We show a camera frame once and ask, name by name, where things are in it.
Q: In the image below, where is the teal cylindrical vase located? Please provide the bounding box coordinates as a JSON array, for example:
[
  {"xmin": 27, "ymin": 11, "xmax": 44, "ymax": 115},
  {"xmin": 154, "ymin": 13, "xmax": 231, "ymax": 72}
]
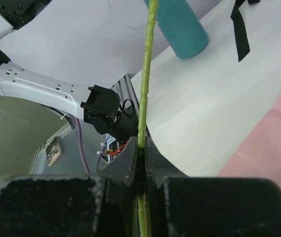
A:
[{"xmin": 156, "ymin": 0, "xmax": 209, "ymax": 59}]

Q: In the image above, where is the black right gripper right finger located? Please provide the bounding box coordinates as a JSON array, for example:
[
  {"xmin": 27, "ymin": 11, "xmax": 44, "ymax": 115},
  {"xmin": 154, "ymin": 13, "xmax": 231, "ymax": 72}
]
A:
[{"xmin": 144, "ymin": 138, "xmax": 281, "ymax": 237}]

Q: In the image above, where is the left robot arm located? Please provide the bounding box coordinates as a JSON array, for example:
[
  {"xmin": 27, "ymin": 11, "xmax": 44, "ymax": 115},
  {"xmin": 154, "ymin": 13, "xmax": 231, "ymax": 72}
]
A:
[{"xmin": 0, "ymin": 0, "xmax": 138, "ymax": 141}]

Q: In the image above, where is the black ribbon gold lettering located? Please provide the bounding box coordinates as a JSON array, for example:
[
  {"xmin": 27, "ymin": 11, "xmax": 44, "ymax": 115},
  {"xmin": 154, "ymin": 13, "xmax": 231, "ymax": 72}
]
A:
[{"xmin": 230, "ymin": 0, "xmax": 250, "ymax": 62}]

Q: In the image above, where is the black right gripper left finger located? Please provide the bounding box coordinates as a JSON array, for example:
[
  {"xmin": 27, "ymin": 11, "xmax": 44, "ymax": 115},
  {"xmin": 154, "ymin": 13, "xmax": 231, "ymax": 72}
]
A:
[{"xmin": 0, "ymin": 137, "xmax": 138, "ymax": 237}]

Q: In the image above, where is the aluminium frame rail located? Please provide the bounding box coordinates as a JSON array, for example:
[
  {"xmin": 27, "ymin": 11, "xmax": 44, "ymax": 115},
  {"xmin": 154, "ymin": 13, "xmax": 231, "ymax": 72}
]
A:
[{"xmin": 29, "ymin": 74, "xmax": 139, "ymax": 174}]

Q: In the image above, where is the green flower stem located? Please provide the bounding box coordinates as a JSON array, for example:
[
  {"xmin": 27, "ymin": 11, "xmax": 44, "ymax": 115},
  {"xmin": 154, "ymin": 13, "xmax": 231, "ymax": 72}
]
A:
[{"xmin": 136, "ymin": 0, "xmax": 158, "ymax": 237}]

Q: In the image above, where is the pink wrapping paper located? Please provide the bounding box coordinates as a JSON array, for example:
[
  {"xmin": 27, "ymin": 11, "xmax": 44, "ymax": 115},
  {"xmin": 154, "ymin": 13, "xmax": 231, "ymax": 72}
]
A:
[{"xmin": 218, "ymin": 95, "xmax": 281, "ymax": 178}]

